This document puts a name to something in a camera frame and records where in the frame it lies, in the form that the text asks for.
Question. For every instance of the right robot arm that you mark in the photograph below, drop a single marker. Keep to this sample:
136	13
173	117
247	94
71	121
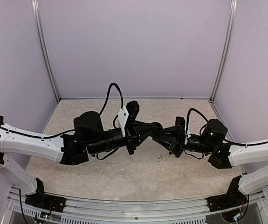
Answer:
222	154

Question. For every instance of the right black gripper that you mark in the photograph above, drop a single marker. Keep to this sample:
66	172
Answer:
177	147

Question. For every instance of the aluminium frame post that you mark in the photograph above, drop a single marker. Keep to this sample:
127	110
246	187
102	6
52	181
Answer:
226	49
44	51

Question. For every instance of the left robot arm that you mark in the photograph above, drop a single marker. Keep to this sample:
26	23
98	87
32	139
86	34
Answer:
88	138

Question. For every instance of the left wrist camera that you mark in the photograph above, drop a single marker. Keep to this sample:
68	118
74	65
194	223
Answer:
127	114

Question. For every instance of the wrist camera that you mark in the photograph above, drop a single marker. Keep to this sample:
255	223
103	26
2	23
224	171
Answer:
127	114
181	127

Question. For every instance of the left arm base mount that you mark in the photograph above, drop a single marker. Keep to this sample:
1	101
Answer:
47	202

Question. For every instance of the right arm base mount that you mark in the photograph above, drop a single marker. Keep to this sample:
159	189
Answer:
225	201

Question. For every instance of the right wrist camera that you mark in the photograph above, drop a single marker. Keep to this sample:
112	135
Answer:
181	127

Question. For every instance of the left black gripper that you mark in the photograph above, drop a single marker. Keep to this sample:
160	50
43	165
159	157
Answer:
137	129

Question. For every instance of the front aluminium rail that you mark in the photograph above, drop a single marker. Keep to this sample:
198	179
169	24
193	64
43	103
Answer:
91	211

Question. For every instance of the black earbud charging case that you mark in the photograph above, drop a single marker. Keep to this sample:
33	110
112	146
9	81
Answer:
157	129

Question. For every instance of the right aluminium frame post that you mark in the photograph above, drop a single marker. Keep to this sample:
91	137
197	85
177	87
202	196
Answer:
226	49

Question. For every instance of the left aluminium frame post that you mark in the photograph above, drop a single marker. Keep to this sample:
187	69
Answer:
44	51

